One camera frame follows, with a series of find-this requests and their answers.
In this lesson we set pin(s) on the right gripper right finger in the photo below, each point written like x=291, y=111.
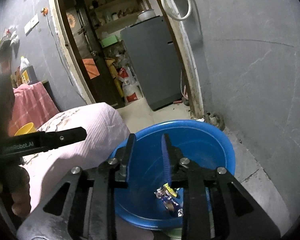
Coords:
x=215, y=204

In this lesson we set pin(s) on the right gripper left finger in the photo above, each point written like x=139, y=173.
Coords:
x=115, y=179

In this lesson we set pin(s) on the blue foil wrapper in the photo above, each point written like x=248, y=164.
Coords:
x=169, y=202

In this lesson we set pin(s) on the yellow snack packet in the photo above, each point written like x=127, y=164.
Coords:
x=168, y=190

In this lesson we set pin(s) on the person's left hand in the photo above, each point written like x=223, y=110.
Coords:
x=16, y=181

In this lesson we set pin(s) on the yellow plastic bowl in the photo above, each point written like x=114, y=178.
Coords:
x=26, y=129

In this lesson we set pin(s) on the pink checked towel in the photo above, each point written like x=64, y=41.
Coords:
x=32, y=104

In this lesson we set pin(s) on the large oil jug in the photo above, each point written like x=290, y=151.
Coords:
x=27, y=73

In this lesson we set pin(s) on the pink floral table cloth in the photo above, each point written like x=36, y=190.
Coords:
x=105, y=131

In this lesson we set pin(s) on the red white sack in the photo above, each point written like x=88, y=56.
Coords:
x=130, y=87

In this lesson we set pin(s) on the green plastic box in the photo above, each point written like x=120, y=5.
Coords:
x=108, y=41

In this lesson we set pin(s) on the grey refrigerator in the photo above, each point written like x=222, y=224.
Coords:
x=154, y=61

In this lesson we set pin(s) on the metal pot on fridge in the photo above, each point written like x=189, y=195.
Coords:
x=146, y=15

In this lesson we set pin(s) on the wall shelf with packets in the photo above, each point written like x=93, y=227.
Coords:
x=9, y=40

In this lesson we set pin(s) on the white wall switch plate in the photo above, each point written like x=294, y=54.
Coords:
x=31, y=24

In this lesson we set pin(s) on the orange wall hook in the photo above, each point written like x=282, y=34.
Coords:
x=44, y=11

